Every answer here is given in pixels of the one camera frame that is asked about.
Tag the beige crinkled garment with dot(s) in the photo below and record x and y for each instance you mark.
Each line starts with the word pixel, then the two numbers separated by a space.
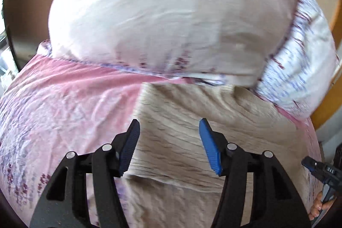
pixel 173 142

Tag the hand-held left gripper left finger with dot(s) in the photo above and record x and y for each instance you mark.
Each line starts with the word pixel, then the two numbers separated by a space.
pixel 127 149

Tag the white floral pillow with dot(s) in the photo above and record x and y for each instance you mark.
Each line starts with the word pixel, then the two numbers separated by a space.
pixel 160 19

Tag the white blue patterned pillow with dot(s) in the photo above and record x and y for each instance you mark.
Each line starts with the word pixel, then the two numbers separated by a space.
pixel 302 62

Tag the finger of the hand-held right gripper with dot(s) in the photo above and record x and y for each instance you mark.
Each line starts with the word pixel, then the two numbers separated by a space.
pixel 311 165

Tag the person's right hand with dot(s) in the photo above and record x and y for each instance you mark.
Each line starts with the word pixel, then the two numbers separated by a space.
pixel 318 208

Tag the pink floral bed sheet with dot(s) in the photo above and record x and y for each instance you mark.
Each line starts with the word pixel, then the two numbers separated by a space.
pixel 61 99

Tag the wooden furniture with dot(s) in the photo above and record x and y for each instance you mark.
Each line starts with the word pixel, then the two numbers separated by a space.
pixel 327 110

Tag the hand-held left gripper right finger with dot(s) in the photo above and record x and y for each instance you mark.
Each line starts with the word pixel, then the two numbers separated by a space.
pixel 211 150

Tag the dark curved frame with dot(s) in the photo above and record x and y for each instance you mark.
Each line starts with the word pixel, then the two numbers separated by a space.
pixel 10 38

